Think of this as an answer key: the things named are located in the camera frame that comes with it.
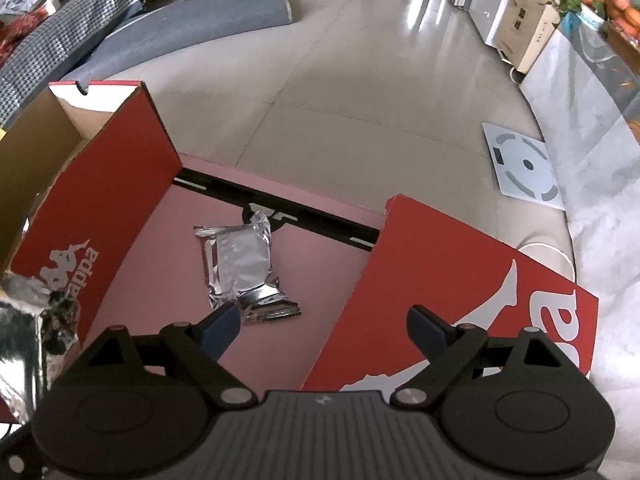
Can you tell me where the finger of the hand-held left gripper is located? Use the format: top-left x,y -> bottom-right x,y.
0,427 -> 43,480

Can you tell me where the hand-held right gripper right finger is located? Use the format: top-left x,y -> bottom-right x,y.
390,305 -> 571,407

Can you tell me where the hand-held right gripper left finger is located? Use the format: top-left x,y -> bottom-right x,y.
75,302 -> 257,407

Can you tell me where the red shoe box lid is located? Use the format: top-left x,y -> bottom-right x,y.
300,194 -> 600,393

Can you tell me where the silver foil snack packet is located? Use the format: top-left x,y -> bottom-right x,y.
0,271 -> 82,423
194,210 -> 303,325

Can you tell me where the red cardboard shoe box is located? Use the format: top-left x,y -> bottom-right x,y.
0,80 -> 183,361

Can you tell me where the white bathroom scale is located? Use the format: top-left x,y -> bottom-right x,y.
482,121 -> 566,211

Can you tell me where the grey rolled rug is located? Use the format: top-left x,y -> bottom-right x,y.
87,0 -> 296,86

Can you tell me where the beige cardboard carton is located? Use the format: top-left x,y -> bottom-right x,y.
494,0 -> 561,73

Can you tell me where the white chest freezer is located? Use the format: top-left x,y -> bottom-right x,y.
470,0 -> 521,46

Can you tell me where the wicker fruit basket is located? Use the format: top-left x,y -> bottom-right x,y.
582,0 -> 640,61

